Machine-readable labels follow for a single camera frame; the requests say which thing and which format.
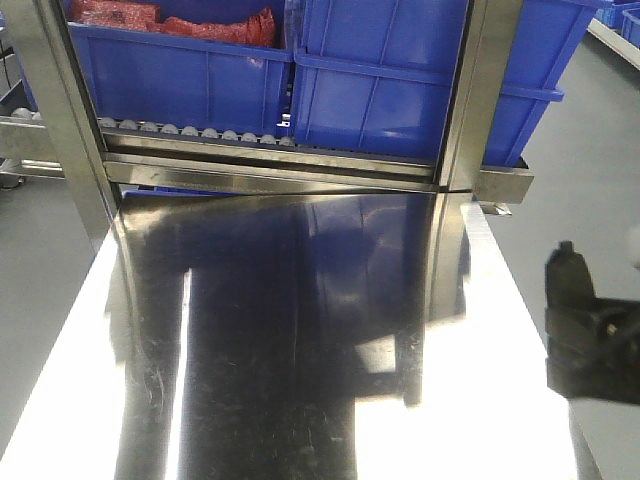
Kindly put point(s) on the stainless steel rack frame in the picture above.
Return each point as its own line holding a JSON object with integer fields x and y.
{"x": 67, "y": 141}

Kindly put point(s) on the right blue plastic bin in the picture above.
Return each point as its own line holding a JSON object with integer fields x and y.
{"x": 376, "y": 76}

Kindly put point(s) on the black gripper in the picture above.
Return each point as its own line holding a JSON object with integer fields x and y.
{"x": 592, "y": 342}

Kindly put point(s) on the red mesh bag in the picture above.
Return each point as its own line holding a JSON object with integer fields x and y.
{"x": 257, "y": 30}

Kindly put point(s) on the roller conveyor track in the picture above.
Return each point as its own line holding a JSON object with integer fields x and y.
{"x": 190, "y": 132}

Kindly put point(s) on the blue plastic bin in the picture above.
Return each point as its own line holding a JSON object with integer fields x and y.
{"x": 187, "y": 81}
{"x": 376, "y": 76}

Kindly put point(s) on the left blue plastic bin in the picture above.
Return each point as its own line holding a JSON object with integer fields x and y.
{"x": 187, "y": 81}

